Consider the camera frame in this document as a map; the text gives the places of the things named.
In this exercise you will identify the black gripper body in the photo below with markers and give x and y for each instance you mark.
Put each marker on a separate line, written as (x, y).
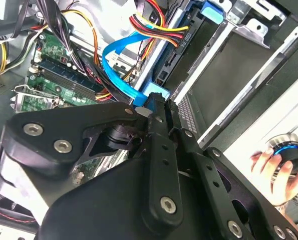
(108, 205)

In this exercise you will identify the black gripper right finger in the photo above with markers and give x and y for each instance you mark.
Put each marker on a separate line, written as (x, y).
(209, 175)

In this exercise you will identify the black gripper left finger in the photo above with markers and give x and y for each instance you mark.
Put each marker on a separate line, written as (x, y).
(51, 125)

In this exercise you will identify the round black blue-ringed tool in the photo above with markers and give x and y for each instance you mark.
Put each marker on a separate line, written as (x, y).
(292, 156)

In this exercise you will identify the hard disk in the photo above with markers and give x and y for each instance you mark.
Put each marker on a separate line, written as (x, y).
(155, 90)

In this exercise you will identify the person's hand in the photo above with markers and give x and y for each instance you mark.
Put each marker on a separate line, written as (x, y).
(266, 172)

